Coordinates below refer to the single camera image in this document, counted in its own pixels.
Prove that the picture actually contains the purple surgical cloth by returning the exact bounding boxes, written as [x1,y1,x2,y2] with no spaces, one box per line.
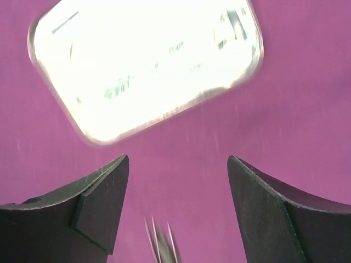
[1,1,350,262]

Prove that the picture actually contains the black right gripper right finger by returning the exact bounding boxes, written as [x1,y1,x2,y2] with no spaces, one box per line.
[227,156,350,263]

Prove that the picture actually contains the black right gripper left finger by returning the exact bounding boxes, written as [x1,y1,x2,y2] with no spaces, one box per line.
[1,155,129,263]

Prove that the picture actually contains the steel wide tweezers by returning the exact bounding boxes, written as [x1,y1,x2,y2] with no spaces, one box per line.
[155,223,180,263]

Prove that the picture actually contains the steel instrument tray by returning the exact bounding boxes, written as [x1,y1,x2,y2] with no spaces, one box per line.
[28,1,264,145]

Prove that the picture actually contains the steel forceps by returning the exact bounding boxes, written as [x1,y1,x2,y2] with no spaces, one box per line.
[144,217,162,263]

